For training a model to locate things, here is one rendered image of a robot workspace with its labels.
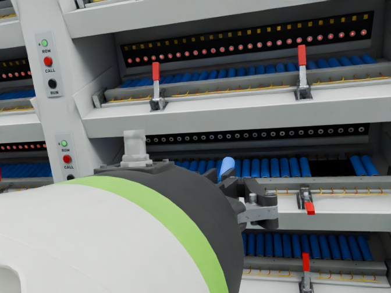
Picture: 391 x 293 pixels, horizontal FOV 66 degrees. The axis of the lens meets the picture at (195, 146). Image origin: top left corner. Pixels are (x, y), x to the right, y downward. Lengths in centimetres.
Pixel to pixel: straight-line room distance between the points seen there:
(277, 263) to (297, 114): 34
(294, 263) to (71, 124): 55
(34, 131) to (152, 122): 27
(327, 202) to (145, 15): 48
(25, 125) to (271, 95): 51
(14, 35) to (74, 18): 14
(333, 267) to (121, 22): 64
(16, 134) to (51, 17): 27
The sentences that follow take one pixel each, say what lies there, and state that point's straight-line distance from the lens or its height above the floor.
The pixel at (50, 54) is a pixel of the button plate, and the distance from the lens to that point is 67.
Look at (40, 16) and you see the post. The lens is 69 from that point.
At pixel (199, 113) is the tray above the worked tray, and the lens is 55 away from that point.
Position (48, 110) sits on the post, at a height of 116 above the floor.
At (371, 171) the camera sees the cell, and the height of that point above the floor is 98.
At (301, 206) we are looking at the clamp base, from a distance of 59.
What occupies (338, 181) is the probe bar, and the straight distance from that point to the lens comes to 63.
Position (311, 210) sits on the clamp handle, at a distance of 53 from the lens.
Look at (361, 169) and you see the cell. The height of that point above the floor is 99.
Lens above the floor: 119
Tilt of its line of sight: 12 degrees down
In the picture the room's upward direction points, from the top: 6 degrees counter-clockwise
